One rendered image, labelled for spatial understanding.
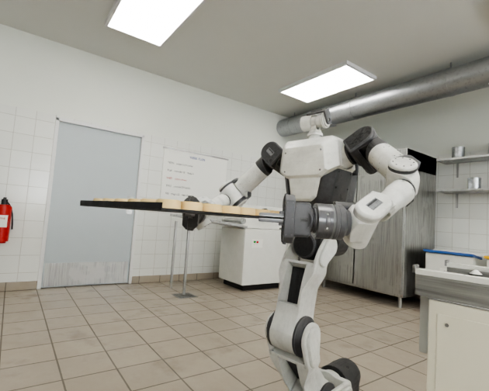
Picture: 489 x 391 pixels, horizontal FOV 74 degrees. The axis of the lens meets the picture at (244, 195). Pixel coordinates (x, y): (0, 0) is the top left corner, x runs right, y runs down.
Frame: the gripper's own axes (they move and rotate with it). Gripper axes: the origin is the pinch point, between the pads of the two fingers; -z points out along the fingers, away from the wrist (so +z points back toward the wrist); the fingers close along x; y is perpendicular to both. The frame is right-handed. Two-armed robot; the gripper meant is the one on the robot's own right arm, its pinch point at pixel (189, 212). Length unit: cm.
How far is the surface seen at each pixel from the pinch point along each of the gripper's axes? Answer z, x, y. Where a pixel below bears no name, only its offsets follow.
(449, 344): -43, -24, 64
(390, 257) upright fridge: 302, -36, 219
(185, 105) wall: 374, 167, -74
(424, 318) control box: -35, -21, 64
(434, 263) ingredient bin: 281, -38, 263
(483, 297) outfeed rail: -47, -13, 69
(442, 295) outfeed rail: -41, -14, 64
